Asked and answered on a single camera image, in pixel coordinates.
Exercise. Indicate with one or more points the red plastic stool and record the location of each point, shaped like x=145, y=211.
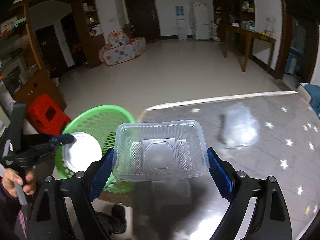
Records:
x=46, y=117

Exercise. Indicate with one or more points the dark wooden shelf cabinet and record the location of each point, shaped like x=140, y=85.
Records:
x=89, y=29

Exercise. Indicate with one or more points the polka dot play tent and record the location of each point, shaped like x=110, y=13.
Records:
x=120, y=48

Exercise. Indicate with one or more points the white water dispenser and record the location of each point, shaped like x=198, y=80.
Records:
x=180, y=23

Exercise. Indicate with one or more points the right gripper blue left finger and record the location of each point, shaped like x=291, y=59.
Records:
x=98, y=174

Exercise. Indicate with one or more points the white refrigerator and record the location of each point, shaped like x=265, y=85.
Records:
x=199, y=20

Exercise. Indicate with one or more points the clear rectangular plastic tray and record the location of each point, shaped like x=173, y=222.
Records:
x=159, y=151

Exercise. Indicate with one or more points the green perforated trash basket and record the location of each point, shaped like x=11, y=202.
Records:
x=101, y=122

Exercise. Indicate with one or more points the dark wooden entrance door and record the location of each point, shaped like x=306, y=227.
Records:
x=143, y=17

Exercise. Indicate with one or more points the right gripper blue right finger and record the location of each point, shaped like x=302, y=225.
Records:
x=221, y=175

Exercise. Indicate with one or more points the blue chair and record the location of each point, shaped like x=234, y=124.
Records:
x=311, y=93

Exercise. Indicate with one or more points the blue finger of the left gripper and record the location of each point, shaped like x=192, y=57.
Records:
x=63, y=139

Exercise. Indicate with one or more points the brown wooden table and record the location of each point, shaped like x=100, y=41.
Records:
x=250, y=36

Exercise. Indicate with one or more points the person's left hand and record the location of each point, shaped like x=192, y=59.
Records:
x=10, y=177

